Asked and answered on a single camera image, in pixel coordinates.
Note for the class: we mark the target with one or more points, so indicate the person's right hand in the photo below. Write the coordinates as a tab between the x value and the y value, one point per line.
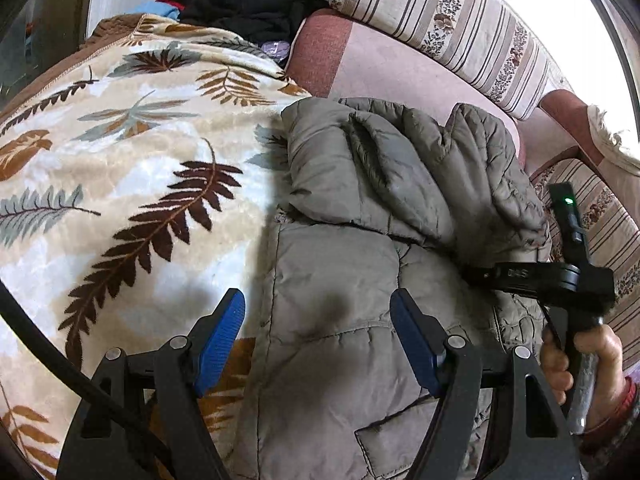
611	386

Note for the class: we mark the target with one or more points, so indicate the leaf pattern beige blanket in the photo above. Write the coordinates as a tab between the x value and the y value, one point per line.
140	180

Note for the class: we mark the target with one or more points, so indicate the cream cloth on armrest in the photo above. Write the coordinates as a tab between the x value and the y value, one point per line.
615	145

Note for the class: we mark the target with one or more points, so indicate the pile of dark clothes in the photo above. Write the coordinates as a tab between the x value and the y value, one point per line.
270	24

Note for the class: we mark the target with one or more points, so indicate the pink quilted sofa cushion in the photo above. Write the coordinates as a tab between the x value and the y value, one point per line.
335	57

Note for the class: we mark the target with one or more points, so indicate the pink sofa armrest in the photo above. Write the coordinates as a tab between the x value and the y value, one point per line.
559	129

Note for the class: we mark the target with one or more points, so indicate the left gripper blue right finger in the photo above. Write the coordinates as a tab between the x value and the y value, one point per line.
450	369

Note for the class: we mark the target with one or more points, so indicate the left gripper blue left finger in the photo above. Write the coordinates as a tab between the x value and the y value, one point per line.
184	369

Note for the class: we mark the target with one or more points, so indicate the striped floral back cushion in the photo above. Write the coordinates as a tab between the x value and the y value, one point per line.
481	41

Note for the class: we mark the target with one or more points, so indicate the striped floral side cushion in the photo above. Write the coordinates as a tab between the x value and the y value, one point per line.
613	239

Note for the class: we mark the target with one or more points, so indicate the olive quilted hooded jacket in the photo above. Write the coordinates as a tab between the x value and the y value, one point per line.
382	197

